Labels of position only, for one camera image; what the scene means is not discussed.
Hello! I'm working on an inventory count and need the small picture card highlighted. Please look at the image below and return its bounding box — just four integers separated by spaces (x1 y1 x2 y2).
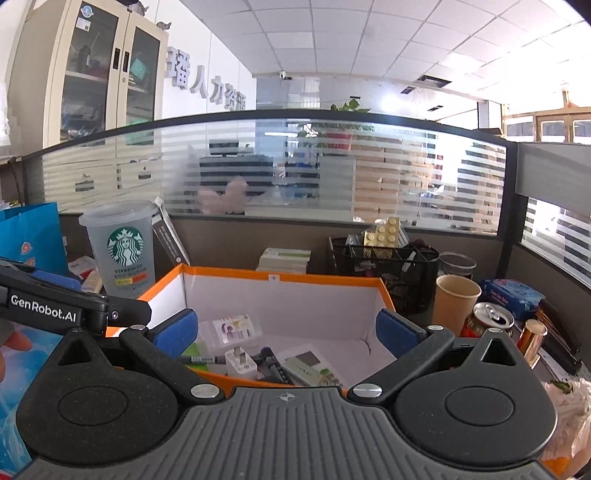
212 315 256 345

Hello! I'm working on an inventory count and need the Starbucks plastic cup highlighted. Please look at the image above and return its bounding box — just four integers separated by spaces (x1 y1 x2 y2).
79 200 157 299

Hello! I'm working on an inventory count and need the blue paper bag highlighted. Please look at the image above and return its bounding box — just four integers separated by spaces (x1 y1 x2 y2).
0 203 69 276

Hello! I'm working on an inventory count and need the yellow building block plate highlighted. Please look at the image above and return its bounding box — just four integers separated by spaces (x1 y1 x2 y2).
363 217 402 248

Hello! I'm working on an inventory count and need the white green remote control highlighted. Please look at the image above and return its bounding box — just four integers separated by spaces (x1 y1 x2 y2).
276 344 346 389

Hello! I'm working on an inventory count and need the black mesh desk organizer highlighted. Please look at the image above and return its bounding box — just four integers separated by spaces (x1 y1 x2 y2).
328 237 440 315

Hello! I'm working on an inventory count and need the brown paper cup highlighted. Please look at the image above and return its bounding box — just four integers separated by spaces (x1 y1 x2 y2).
432 275 482 336

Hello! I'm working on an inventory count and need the person's left hand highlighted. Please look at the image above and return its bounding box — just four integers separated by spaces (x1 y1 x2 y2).
0 320 32 381

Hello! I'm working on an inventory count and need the copper metallic tumbler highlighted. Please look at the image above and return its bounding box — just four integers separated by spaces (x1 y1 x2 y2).
517 319 548 369

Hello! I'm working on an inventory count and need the colourful AGON desk mat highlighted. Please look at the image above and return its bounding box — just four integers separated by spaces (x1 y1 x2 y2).
1 322 61 479

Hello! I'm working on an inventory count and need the green tube white cap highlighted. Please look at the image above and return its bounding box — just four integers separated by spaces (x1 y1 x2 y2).
183 340 209 369

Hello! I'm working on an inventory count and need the black tilted booklet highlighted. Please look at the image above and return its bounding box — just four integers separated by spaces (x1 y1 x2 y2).
151 196 190 265

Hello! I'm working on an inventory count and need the orange cardboard box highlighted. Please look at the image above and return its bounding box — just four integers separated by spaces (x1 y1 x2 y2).
104 263 398 399

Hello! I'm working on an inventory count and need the black grey marker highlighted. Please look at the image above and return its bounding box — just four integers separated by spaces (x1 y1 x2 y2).
177 355 226 366

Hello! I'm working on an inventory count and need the blue tissue pack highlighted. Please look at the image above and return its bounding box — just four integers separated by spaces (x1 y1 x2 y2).
480 279 545 323

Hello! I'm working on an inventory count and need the red drink can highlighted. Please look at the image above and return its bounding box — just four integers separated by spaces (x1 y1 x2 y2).
460 302 515 338

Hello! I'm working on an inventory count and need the beige glass door cabinet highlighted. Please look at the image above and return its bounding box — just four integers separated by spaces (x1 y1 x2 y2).
8 1 168 153

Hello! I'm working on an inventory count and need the orange fruit in bag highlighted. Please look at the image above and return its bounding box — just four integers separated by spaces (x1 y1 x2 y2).
542 379 590 479

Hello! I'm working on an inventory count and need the blue capped black marker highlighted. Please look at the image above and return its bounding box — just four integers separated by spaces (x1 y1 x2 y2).
260 347 294 385

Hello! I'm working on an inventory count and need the beige sachet packet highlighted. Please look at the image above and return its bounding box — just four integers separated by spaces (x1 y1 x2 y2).
81 269 103 294

